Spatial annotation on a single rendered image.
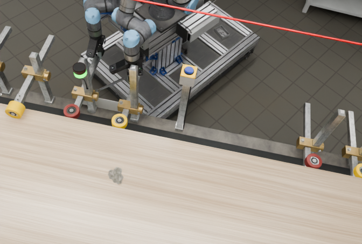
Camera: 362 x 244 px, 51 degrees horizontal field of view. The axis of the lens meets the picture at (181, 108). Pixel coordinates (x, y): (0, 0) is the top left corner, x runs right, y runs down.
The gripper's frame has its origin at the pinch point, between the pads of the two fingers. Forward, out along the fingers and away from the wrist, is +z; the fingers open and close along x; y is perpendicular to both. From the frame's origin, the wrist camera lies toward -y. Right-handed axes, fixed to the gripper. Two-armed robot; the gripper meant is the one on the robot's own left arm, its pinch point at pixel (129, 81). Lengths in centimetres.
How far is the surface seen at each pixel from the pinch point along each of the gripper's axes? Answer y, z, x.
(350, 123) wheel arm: 121, 11, -34
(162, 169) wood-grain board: 11, 3, -51
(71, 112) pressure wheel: -30.2, 2.7, -14.7
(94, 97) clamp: -19.1, 7.0, -3.7
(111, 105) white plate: -10.4, 17.6, -2.5
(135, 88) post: 2.5, -8.9, -11.4
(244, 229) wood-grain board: 43, 3, -84
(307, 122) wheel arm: 97, 12, -30
